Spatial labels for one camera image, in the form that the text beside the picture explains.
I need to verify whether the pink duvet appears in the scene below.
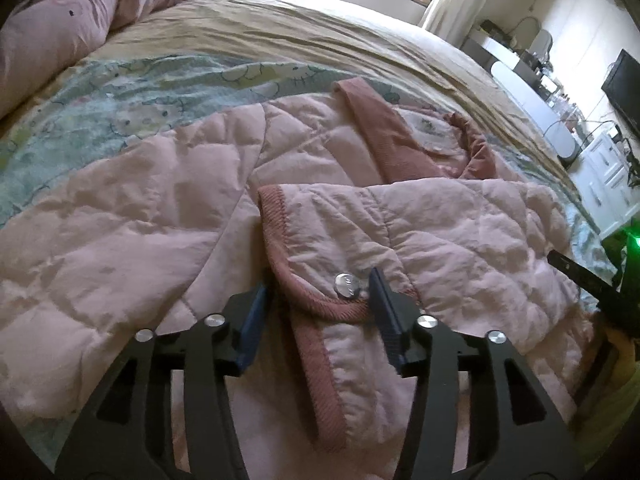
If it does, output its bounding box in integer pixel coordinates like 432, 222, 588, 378
0, 0, 217, 117

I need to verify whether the white desk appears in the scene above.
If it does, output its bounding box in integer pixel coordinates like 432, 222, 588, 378
489, 60, 584, 163
459, 20, 548, 83

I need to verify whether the white cabinet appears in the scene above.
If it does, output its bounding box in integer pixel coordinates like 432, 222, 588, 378
569, 135, 638, 240

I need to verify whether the black television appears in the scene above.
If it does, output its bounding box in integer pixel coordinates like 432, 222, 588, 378
600, 49, 640, 140

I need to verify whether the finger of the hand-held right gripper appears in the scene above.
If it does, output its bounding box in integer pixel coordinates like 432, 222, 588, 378
546, 249, 617, 303

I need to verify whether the pink quilted jacket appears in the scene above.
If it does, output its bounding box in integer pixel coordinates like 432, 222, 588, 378
0, 79, 608, 480

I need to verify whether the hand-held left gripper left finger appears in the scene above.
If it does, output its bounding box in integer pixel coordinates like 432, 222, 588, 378
54, 284, 273, 480

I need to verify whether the cartoon print bed sheet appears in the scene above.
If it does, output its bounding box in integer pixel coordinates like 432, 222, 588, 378
0, 52, 623, 466

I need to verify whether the beige bedspread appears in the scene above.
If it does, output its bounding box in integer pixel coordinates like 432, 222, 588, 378
107, 0, 573, 181

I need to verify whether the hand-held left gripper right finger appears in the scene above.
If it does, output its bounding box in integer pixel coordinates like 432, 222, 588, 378
367, 266, 586, 480

